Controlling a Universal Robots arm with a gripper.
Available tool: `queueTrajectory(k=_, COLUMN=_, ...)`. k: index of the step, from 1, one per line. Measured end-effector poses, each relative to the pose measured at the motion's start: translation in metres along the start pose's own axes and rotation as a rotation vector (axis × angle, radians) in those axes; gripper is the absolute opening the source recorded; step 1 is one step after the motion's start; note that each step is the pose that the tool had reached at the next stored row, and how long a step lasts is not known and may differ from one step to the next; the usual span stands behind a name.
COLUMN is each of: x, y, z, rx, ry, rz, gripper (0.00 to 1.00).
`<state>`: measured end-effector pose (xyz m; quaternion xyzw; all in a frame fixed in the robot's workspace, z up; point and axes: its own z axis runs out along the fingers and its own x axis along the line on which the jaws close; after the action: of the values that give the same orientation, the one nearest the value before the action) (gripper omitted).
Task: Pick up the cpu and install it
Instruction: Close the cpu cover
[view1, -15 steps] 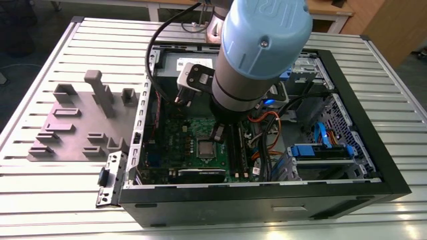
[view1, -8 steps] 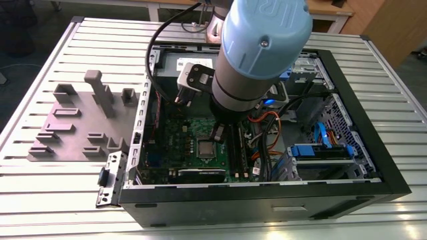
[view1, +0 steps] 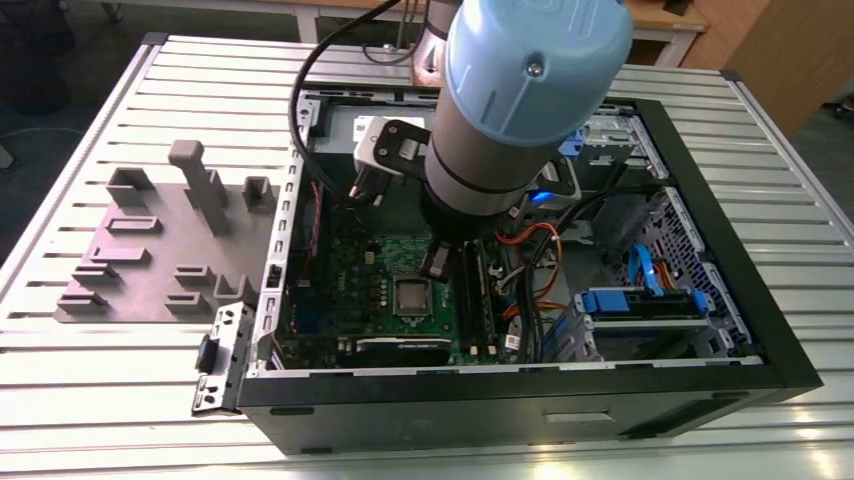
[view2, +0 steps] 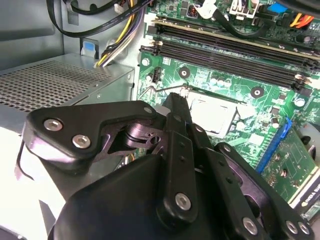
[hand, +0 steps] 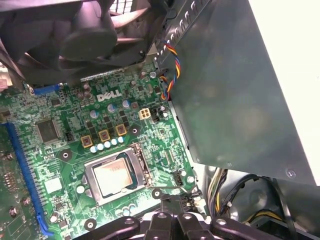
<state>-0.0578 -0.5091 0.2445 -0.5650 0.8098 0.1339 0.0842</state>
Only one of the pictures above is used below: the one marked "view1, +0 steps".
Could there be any green motherboard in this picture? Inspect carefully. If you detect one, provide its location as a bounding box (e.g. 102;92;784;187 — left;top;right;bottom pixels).
274;233;517;370

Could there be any black drive cable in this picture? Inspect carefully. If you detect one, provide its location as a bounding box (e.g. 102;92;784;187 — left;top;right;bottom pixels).
552;182;670;235

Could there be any large grey disk bay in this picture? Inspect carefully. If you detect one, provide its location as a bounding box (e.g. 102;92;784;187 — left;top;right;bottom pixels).
570;102;672;217

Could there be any silver CPU chip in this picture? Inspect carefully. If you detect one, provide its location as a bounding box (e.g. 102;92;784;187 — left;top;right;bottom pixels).
398;281;430;309

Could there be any black open PC case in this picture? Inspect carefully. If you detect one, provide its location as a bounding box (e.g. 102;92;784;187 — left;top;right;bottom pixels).
191;79;828;456

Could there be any grey power supply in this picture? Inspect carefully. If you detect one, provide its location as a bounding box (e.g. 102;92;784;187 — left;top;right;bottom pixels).
310;104;439;237

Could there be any small grey disk bay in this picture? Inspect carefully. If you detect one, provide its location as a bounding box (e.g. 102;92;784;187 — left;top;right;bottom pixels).
573;287;762;362

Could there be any blue flat wire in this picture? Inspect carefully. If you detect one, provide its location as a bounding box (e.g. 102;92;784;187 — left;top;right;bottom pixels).
629;243;670;297

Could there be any orange wire bundle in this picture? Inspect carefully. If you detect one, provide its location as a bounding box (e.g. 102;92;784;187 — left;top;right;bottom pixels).
494;222;570;329

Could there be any black graphics card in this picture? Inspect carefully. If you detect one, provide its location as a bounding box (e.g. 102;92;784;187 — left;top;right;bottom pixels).
337;334;457;370

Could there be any brown wooden cabinet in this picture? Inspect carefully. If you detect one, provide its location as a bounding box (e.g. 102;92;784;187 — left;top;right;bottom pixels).
680;0;854;137

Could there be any multicoloured fan wire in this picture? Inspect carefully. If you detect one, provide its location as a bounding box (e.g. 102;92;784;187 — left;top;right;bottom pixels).
331;203;370;235

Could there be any black camera cable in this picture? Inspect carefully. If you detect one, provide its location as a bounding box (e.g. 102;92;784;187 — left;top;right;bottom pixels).
287;0;406;207

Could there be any grey parts rack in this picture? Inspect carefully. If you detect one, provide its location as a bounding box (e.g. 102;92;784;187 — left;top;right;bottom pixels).
52;139;283;326

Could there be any black RAM slot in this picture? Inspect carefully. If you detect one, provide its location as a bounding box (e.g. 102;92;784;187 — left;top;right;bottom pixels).
451;247;469;354
459;242;478;354
467;239;489;354

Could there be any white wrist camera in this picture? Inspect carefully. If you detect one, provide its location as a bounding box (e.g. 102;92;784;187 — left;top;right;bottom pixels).
351;114;434;177

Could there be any hard disk in blue carrier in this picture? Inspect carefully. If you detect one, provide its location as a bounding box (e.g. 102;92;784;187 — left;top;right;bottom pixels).
574;288;713;322

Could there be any metal socket cover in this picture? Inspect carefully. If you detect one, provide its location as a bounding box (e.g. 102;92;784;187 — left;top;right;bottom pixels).
391;273;437;317

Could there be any black office chair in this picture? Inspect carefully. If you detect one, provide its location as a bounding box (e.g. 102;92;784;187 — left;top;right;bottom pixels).
0;0;77;117

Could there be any CPU socket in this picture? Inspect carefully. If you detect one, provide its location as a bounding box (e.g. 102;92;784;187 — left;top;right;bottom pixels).
391;273;439;318

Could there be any thin red wire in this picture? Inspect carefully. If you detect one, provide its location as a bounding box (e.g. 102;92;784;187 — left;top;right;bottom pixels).
298;178;329;290

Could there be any black cable bundle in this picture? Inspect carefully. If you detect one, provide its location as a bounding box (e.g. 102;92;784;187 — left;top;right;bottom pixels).
512;259;546;364

